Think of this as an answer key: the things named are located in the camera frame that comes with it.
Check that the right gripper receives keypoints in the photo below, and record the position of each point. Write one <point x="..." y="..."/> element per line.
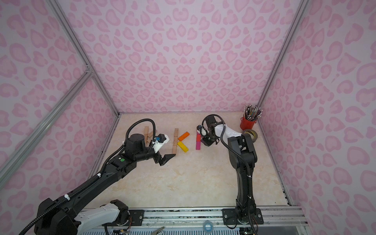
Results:
<point x="205" y="138"/>

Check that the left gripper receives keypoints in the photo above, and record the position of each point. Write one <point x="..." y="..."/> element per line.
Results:
<point x="158" y="157"/>

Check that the yellow block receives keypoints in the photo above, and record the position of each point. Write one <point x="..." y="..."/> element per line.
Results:
<point x="182" y="146"/>

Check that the orange block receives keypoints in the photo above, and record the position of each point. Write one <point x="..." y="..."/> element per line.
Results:
<point x="182" y="137"/>

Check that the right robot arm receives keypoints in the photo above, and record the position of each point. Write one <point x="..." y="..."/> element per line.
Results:
<point x="242" y="156"/>

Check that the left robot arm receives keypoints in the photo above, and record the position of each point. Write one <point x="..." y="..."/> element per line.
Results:
<point x="60" y="217"/>

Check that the red pen cup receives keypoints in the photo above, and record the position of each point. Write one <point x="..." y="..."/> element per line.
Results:
<point x="246" y="124"/>

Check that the dark tape roll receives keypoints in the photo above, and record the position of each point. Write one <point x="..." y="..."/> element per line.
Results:
<point x="252" y="133"/>

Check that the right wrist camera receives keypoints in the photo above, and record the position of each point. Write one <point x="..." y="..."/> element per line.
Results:
<point x="201" y="131"/>

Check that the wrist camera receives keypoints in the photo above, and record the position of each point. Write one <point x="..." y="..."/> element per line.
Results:
<point x="201" y="131"/>
<point x="159" y="141"/>

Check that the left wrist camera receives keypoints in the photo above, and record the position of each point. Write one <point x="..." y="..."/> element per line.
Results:
<point x="159" y="141"/>

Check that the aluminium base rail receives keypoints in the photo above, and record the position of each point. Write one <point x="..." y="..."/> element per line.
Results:
<point x="270" y="220"/>

